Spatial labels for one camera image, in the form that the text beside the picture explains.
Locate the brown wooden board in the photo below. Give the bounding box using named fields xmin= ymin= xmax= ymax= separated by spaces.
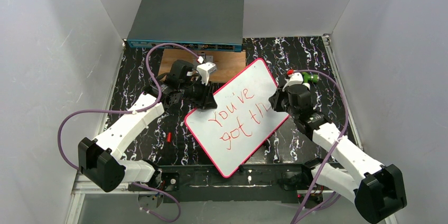
xmin=157 ymin=49 xmax=246 ymax=83

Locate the green plastic fitting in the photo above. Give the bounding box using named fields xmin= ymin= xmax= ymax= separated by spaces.
xmin=302 ymin=72 xmax=320 ymax=83

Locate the red marker cap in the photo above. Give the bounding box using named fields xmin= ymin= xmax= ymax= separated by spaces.
xmin=166 ymin=133 xmax=172 ymax=143

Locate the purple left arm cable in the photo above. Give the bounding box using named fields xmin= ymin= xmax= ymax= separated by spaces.
xmin=57 ymin=42 xmax=206 ymax=223

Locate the grey network switch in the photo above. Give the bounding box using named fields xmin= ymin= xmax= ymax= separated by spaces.
xmin=127 ymin=0 xmax=244 ymax=52

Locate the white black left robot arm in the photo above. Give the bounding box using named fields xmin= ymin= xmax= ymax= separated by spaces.
xmin=78 ymin=60 xmax=217 ymax=192

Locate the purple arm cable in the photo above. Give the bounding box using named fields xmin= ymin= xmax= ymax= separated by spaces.
xmin=290 ymin=70 xmax=350 ymax=224
xmin=57 ymin=42 xmax=206 ymax=223

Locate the pink framed whiteboard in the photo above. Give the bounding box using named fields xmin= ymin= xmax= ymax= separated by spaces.
xmin=184 ymin=58 xmax=288 ymax=178

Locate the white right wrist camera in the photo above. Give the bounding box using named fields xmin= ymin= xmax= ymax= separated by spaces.
xmin=282 ymin=69 xmax=304 ymax=91

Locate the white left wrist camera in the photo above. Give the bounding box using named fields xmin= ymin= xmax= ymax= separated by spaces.
xmin=196 ymin=56 xmax=217 ymax=86

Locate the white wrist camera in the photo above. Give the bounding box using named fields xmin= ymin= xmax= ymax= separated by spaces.
xmin=282 ymin=69 xmax=304 ymax=91
xmin=196 ymin=56 xmax=217 ymax=86

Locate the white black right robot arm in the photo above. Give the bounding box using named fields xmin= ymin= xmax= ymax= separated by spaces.
xmin=269 ymin=84 xmax=407 ymax=223

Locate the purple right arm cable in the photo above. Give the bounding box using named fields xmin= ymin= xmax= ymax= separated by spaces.
xmin=290 ymin=70 xmax=350 ymax=224

